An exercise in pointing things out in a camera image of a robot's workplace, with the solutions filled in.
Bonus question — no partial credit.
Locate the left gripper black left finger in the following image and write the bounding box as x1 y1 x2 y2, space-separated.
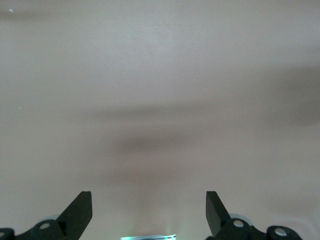
0 190 93 240

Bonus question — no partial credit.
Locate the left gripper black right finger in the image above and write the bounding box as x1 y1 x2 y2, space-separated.
205 190 302 240

